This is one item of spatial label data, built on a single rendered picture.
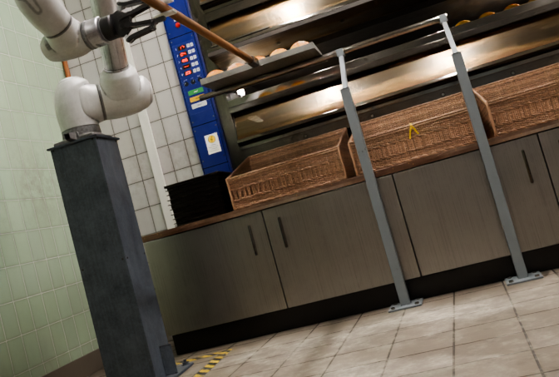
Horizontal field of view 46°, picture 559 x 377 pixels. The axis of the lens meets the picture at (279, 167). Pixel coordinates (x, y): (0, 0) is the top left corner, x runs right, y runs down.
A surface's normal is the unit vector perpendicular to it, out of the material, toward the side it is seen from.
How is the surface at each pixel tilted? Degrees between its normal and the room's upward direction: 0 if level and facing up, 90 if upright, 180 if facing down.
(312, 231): 90
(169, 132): 90
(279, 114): 70
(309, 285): 90
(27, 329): 90
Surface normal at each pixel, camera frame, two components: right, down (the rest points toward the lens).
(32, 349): 0.93, -0.27
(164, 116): -0.25, 0.00
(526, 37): -0.33, -0.33
